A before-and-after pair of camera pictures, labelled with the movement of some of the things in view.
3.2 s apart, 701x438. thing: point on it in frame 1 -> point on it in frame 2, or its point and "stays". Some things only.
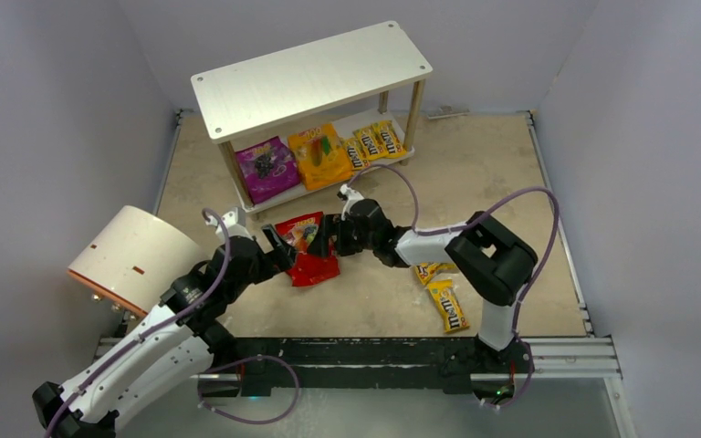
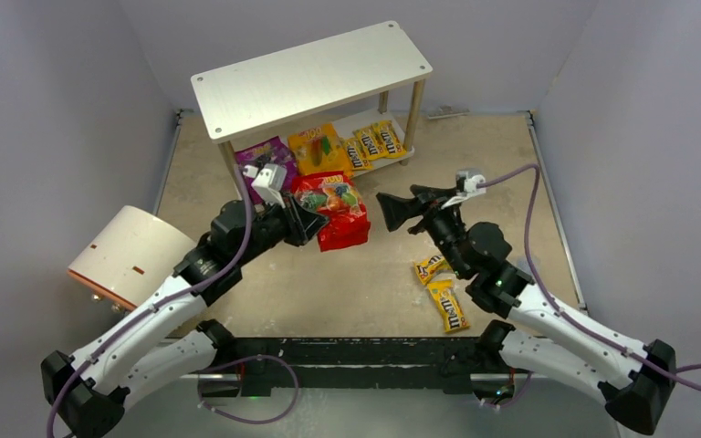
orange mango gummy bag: x=321 y=155 stays
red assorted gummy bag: x=307 y=268 -> x=336 y=196
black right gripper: x=335 y=232 -> x=422 y=209
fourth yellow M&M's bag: x=426 y=270 stays
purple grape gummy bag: x=267 y=169 stays
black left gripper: x=268 y=250 -> x=289 y=216
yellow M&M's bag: x=390 y=139 stays
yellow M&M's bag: x=371 y=144 stays
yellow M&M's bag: x=356 y=153 stays
